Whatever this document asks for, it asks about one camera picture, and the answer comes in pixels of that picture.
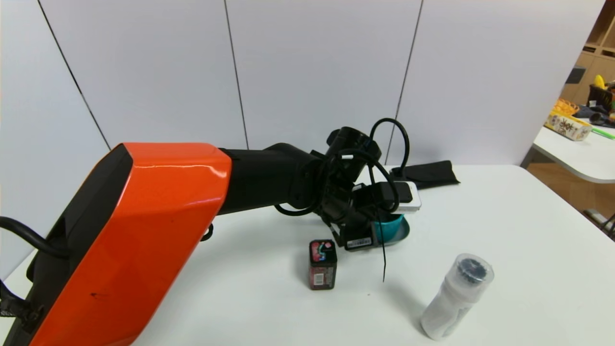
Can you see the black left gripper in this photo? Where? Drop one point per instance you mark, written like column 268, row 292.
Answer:
column 359, row 241

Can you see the orange and black left arm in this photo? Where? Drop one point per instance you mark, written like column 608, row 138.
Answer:
column 168, row 216

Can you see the grey square dish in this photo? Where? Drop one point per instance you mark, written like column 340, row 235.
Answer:
column 404, row 234

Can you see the yellow toy object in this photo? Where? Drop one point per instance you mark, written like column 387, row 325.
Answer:
column 598, row 82

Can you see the black and red small box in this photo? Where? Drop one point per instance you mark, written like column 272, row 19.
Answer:
column 323, row 269

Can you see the black fabric pouch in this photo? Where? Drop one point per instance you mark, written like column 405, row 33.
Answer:
column 432, row 173

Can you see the clear plastic water bottle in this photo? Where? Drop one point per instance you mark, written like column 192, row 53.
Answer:
column 451, row 300

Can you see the white side table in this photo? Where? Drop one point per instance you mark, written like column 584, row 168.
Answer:
column 576, row 156

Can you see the printed yellow cardboard box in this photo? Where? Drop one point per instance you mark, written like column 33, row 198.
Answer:
column 566, row 127

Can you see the orange plastic basket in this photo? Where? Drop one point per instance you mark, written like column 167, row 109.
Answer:
column 565, row 106

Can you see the black chair base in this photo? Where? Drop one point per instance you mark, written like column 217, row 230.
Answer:
column 606, row 225

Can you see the green stick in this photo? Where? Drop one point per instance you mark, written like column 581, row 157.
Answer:
column 603, row 134

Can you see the dark blue panel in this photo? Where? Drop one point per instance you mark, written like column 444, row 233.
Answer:
column 574, row 76

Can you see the wooden shelf unit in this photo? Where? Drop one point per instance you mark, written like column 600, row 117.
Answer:
column 593, row 60

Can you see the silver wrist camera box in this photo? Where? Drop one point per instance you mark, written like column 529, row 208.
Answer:
column 409, row 198

